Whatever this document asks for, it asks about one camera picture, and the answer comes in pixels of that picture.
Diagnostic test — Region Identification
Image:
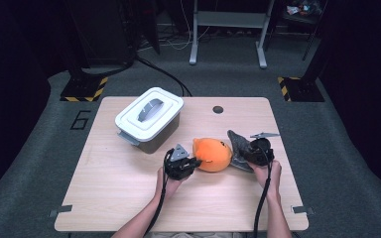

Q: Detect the orange plush toy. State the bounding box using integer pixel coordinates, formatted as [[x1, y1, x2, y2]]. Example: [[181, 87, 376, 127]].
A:
[[191, 137, 233, 174]]

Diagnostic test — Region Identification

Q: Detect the translucent grey storage box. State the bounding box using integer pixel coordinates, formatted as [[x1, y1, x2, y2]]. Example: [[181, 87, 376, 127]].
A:
[[117, 112, 182, 155]]

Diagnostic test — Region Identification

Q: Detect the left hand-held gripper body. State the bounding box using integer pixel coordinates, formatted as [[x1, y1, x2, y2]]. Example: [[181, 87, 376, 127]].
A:
[[163, 143, 196, 181]]

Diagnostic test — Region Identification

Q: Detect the hand-held gripper black cable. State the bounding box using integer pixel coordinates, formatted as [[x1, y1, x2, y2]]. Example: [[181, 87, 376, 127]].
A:
[[144, 148, 177, 238], [252, 145, 275, 238]]

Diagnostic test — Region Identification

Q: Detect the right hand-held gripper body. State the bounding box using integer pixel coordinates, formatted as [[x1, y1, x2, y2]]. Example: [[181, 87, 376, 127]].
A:
[[244, 132, 281, 168]]

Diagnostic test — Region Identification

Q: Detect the left hand-held gripper black cable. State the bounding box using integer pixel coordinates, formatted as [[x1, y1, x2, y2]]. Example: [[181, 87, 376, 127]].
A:
[[144, 148, 177, 238]]

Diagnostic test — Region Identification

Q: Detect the grey fluffy cloth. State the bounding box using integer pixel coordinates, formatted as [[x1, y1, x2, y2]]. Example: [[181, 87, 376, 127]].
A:
[[226, 129, 256, 174]]

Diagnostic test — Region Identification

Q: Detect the white metal stand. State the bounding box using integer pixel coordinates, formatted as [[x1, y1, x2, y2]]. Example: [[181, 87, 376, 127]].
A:
[[189, 0, 276, 69]]

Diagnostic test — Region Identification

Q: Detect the colourful clutter pile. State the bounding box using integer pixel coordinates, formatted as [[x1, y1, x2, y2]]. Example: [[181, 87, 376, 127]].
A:
[[286, 0, 325, 24]]

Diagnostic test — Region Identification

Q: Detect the thin white floor cable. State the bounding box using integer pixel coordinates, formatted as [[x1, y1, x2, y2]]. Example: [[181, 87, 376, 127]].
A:
[[138, 0, 211, 52]]

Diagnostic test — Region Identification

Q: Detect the black yellow striped stand base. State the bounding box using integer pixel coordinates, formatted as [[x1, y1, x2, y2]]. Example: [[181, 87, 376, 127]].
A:
[[277, 76, 325, 103], [60, 75, 109, 103]]

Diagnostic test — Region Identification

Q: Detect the right hand-held gripper black cable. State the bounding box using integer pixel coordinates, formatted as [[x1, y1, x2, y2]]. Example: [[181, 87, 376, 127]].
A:
[[252, 145, 275, 238]]

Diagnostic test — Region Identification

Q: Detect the person's left hand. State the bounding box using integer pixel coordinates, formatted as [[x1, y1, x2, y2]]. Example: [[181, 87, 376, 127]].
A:
[[155, 167, 191, 201]]

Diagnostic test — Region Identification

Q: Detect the black equipment cabinet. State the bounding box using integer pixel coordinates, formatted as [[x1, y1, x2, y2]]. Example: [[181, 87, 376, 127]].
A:
[[63, 0, 162, 68]]

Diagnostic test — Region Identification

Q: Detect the person's right hand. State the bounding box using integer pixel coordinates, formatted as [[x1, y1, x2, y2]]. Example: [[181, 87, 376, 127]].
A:
[[247, 160, 283, 199]]

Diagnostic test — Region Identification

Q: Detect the thick black floor cable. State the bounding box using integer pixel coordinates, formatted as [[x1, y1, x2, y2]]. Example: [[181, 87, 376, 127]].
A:
[[78, 55, 193, 98]]

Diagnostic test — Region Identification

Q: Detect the grey table corner bracket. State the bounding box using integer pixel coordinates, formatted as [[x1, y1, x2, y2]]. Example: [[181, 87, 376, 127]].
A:
[[291, 205, 315, 215], [49, 204, 73, 218]]

